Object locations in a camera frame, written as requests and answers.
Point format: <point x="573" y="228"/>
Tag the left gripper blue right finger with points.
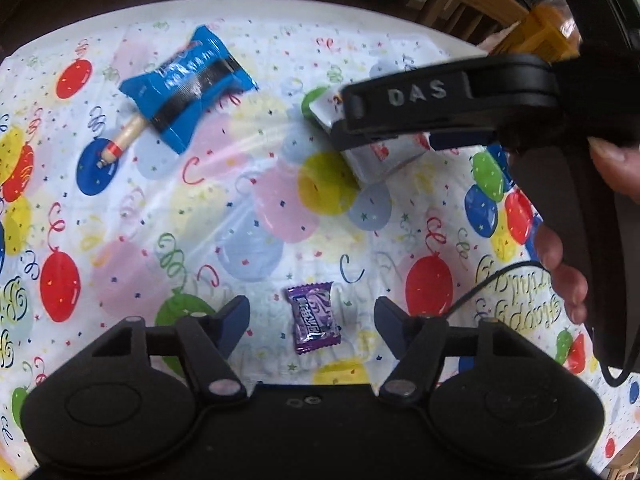
<point x="394" y="326"/>

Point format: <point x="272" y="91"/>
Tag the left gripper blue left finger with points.
<point x="230" y="324"/>

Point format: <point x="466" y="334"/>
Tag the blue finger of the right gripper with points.
<point x="345" y="135"/>
<point x="452" y="140"/>

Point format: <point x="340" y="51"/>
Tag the white red drink pouch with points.
<point x="371" y="163"/>

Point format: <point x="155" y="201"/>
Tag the purple candy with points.
<point x="315" y="326"/>

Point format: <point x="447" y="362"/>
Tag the blue snack packet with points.
<point x="173" y="97"/>

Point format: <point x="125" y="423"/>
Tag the small sausage stick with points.
<point x="120" y="144"/>

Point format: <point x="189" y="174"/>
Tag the person's right hand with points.
<point x="589" y="198"/>

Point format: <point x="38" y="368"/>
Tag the orange juice bottle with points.
<point x="549" y="31"/>

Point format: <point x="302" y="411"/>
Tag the wooden chair with pink cloth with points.
<point x="472" y="21"/>

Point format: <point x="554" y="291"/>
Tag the balloon birthday tablecloth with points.
<point x="257" y="204"/>

